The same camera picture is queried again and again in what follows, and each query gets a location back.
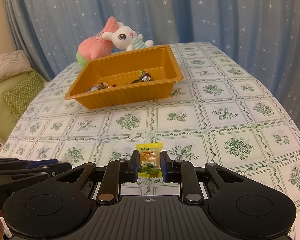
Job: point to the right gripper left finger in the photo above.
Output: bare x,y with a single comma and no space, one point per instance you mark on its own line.
113,175

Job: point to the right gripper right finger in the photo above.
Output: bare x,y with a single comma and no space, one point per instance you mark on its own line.
183,173

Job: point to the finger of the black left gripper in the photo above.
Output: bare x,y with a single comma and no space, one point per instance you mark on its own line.
52,170
16,164

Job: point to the yellow green candy packet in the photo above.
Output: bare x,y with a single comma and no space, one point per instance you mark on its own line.
149,159

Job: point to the light green sofa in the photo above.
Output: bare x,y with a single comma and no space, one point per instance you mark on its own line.
7,120

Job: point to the green zigzag cushion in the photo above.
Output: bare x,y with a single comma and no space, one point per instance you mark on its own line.
20,96

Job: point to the floral green white tablecloth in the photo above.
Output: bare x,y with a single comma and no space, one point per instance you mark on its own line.
218,113

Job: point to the dark red foil candy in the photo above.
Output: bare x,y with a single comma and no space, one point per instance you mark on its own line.
100,86

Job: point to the beige embroidered cushion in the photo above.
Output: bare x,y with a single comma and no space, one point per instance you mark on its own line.
14,63

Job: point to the orange plastic tray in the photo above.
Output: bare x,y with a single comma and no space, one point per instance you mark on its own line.
121,69

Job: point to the white bunny plush toy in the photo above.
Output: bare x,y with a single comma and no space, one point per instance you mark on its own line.
126,38

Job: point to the blue star-pattern curtain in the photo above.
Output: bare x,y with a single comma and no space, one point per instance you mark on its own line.
262,36

